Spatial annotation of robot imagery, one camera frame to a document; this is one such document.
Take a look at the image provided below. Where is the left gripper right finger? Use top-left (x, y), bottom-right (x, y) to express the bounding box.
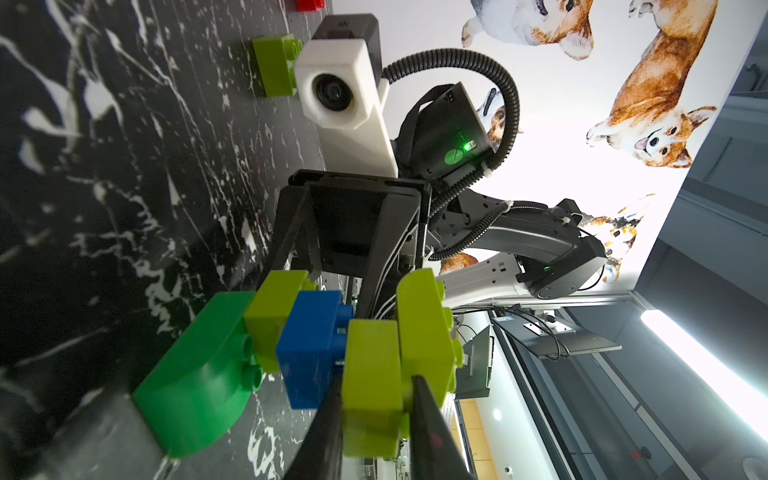
top-left (409, 376), bottom-right (474, 480)

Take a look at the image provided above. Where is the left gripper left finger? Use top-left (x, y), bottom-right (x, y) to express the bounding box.
top-left (283, 374), bottom-right (343, 480)

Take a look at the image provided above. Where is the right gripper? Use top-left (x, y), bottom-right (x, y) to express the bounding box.
top-left (257, 169), bottom-right (432, 319)

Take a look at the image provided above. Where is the lime lego brick back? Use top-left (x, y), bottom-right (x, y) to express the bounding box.
top-left (341, 319), bottom-right (405, 458)

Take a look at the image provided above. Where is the lime lego brick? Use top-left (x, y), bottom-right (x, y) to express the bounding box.
top-left (252, 33), bottom-right (303, 98)
top-left (396, 268), bottom-right (463, 407)
top-left (341, 319), bottom-right (405, 458)
top-left (243, 270), bottom-right (319, 374)

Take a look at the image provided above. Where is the blue lego brick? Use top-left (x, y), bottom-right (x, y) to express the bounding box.
top-left (276, 291), bottom-right (354, 410)

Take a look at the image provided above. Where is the dark green lego brick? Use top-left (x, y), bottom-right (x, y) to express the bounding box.
top-left (132, 292), bottom-right (264, 459)

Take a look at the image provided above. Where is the small red lego brick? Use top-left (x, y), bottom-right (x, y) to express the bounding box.
top-left (295, 0), bottom-right (326, 13)

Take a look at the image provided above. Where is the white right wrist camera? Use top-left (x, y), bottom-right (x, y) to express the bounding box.
top-left (294, 13), bottom-right (398, 178)

